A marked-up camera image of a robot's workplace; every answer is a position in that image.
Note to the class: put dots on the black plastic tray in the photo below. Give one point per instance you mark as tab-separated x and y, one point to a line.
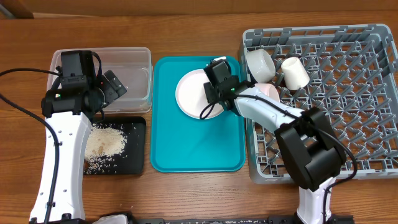
136	146

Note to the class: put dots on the white cup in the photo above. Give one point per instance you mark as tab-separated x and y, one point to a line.
295	75

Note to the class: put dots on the cardboard backdrop wall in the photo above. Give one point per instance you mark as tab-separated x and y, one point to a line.
29	8

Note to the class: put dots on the teal serving tray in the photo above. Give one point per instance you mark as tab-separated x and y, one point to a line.
180	143

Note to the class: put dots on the grey bowl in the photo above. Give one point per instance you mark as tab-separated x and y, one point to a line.
260	65

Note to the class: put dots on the clear plastic storage bin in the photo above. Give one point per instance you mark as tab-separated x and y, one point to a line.
133	67

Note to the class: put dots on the grey dishwasher rack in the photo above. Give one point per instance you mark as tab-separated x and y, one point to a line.
353	79

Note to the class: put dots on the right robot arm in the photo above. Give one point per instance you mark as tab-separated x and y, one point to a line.
311	153

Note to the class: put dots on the brown food scrap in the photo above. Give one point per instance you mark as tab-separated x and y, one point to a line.
86	165

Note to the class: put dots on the white pink plate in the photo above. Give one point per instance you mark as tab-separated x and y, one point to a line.
190	93

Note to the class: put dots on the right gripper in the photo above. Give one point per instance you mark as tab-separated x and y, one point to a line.
214	87

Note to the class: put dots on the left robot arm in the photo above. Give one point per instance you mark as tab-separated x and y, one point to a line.
60	192

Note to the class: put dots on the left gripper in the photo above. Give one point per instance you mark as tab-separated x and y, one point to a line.
111	93

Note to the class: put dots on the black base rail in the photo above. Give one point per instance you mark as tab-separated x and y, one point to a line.
129	218

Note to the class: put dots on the pile of white rice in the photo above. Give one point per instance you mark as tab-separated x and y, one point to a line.
104	146

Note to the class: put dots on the pink bowl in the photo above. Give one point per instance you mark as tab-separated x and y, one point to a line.
269	90

